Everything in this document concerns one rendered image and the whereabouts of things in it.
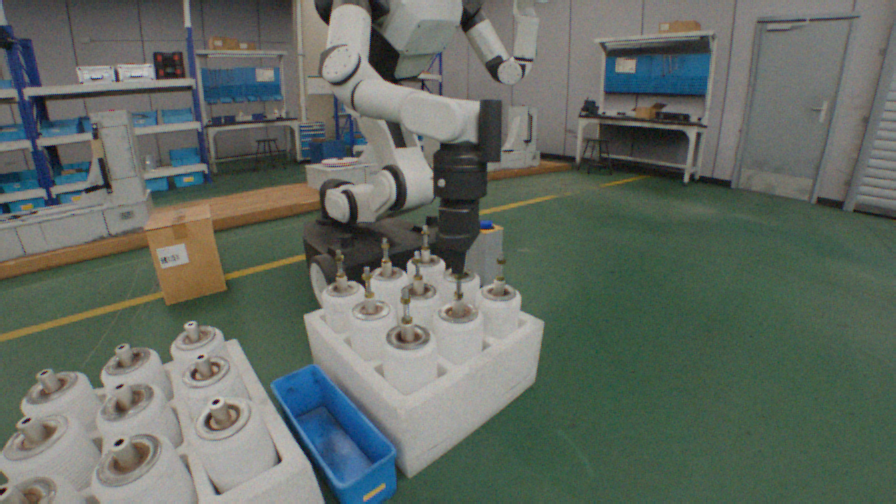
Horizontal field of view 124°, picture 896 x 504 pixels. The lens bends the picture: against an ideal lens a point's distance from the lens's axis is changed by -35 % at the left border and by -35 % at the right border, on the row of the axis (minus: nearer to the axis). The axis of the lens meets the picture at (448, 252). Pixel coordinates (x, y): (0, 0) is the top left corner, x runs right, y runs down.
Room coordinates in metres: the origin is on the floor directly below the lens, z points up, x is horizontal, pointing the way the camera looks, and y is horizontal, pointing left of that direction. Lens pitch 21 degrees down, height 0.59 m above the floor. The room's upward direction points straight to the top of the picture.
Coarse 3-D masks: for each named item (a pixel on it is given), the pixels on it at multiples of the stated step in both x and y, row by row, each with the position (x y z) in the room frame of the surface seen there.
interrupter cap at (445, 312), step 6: (444, 306) 0.59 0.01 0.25; (450, 306) 0.59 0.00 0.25; (468, 306) 0.59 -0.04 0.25; (474, 306) 0.59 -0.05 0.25; (438, 312) 0.57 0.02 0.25; (444, 312) 0.57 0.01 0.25; (450, 312) 0.57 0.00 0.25; (468, 312) 0.57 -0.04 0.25; (474, 312) 0.57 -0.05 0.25; (444, 318) 0.55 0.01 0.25; (450, 318) 0.55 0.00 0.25; (456, 318) 0.55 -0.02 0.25; (462, 318) 0.55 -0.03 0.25; (468, 318) 0.55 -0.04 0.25; (474, 318) 0.55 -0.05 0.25
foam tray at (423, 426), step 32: (320, 320) 0.65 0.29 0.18; (320, 352) 0.62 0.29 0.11; (352, 352) 0.54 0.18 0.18; (512, 352) 0.57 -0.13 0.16; (352, 384) 0.51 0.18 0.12; (384, 384) 0.45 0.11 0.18; (448, 384) 0.45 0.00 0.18; (480, 384) 0.51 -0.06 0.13; (512, 384) 0.58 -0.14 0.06; (384, 416) 0.42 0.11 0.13; (416, 416) 0.40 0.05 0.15; (448, 416) 0.45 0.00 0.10; (480, 416) 0.51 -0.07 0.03; (416, 448) 0.40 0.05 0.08; (448, 448) 0.45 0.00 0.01
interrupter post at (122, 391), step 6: (120, 384) 0.29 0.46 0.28; (126, 384) 0.29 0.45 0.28; (114, 390) 0.28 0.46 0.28; (120, 390) 0.28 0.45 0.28; (126, 390) 0.29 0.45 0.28; (120, 396) 0.28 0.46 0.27; (126, 396) 0.28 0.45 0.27; (132, 396) 0.29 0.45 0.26; (120, 402) 0.28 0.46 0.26; (126, 402) 0.28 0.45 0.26; (132, 402) 0.28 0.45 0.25
